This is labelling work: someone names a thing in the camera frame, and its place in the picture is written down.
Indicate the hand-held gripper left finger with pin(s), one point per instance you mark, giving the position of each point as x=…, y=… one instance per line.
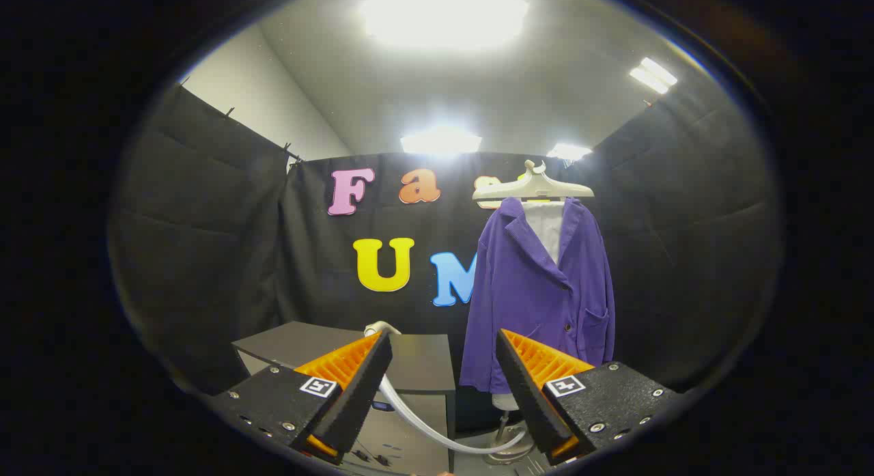
x=362, y=394

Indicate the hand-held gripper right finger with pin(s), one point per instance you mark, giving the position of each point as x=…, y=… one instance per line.
x=522, y=394

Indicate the white clothes hanger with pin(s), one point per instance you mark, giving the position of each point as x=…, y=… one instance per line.
x=532, y=187

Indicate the grey cabinet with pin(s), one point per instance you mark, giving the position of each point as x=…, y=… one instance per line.
x=423, y=367

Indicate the ceiling light panel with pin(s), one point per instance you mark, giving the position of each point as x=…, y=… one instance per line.
x=569, y=151
x=440, y=143
x=653, y=75

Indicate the large ceiling light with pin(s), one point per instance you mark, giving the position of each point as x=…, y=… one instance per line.
x=444, y=15

